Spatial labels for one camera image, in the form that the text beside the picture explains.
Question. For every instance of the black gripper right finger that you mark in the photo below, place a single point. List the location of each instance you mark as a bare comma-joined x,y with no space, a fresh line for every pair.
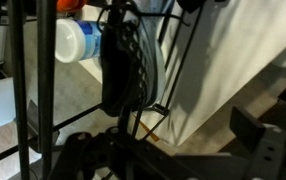
266,146

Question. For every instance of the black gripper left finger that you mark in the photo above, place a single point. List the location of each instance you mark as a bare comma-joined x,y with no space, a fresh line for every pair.
73,153

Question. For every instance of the grey trainer with black laces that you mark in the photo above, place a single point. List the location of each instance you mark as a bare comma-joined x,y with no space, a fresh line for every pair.
129,66

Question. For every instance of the black metal shoe rack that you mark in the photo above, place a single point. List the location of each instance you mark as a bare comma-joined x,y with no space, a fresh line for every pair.
46,83

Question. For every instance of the white and blue wipes canister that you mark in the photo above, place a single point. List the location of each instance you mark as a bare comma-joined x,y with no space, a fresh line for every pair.
74,41

